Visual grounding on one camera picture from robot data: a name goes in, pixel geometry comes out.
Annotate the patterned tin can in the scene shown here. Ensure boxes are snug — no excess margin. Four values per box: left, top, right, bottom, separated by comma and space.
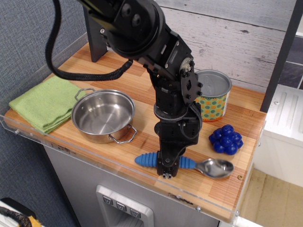
196, 70, 232, 122

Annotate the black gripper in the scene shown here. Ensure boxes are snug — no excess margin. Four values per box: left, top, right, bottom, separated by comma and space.
155, 113, 202, 178

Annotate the black braided cable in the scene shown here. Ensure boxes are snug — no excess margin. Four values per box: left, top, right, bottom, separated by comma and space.
45, 0, 134, 81

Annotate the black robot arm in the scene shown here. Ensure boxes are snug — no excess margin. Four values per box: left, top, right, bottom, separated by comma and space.
81, 0, 203, 177

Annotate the stainless steel pot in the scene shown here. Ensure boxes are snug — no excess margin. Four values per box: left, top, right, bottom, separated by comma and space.
71, 88, 137, 144

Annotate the white toy sink unit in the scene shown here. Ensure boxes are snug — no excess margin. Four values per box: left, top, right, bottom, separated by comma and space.
253, 85, 303, 186

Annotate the yellow object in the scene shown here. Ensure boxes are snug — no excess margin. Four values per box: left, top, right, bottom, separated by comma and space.
28, 216, 43, 227

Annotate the dark grey right post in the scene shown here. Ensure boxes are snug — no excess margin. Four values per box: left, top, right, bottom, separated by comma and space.
260, 0, 303, 113

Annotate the grey toy fridge cabinet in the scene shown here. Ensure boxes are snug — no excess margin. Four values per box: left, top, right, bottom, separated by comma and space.
45, 146, 219, 227

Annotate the blue handled metal spoon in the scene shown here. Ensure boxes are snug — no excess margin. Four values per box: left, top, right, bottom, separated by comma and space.
134, 152, 234, 179

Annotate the clear acrylic edge guard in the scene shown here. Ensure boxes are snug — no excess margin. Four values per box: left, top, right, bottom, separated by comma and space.
1, 109, 265, 222

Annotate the blue plastic berry toy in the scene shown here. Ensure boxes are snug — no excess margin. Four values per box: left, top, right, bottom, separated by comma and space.
208, 124, 243, 156

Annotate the green folded cloth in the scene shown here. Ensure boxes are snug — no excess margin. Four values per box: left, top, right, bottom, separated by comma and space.
9, 76, 87, 133

